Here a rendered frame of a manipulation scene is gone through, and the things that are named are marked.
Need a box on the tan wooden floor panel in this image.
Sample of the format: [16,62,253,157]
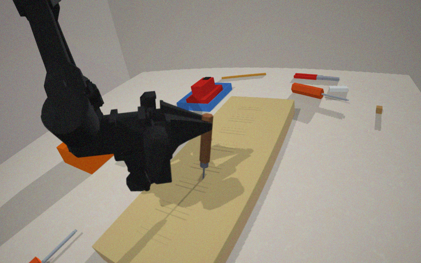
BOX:
[92,96,295,263]

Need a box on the blue shallow tray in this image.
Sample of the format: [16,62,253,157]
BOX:
[176,83,232,112]

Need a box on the brown-handled awl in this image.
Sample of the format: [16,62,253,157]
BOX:
[199,113,213,180]

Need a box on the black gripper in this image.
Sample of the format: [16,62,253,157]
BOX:
[102,91,212,184]

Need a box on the white rectangular block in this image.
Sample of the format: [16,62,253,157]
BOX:
[329,85,348,92]

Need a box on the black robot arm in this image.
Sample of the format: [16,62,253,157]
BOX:
[13,0,154,192]

